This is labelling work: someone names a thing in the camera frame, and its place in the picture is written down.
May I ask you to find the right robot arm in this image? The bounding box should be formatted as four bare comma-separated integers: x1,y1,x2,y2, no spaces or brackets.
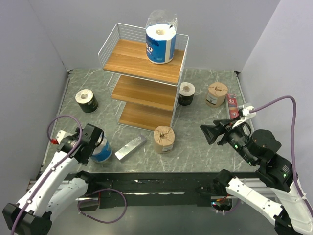
200,119,313,235

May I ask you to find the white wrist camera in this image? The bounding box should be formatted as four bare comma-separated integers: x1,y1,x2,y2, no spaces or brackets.
50,130,68,144
232,103,256,129

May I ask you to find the silver toothpaste box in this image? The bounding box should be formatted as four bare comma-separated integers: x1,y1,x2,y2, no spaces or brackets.
114,134,147,161

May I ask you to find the red toothpaste box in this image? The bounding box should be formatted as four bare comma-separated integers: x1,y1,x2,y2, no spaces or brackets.
225,94,239,119

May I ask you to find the white wire wooden shelf rack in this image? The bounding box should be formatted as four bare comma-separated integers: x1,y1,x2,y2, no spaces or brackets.
98,23,189,131

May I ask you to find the brown paper roll back right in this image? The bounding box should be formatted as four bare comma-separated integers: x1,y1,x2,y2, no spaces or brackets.
205,82,228,108

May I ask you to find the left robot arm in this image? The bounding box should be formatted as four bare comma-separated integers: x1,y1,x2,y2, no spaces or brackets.
2,124,104,235

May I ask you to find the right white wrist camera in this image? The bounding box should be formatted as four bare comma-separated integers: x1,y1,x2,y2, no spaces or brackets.
232,103,256,129

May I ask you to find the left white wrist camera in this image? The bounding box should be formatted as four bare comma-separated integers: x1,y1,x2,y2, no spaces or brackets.
50,130,68,144

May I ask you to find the brown paper roll front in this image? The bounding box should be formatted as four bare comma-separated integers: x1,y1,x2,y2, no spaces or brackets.
153,126,175,154

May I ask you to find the black paper towel roll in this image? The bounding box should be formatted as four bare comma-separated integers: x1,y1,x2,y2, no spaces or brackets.
75,89,98,113
178,82,195,106

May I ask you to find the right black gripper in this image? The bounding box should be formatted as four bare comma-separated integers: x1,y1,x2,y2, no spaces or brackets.
198,114,256,164

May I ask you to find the blue paper towel roll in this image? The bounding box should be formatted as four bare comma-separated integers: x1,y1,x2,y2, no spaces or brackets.
145,10,178,64
90,137,112,163

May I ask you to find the brown paper roll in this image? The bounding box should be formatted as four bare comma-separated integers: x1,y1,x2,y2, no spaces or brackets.
205,82,228,108
153,126,175,154

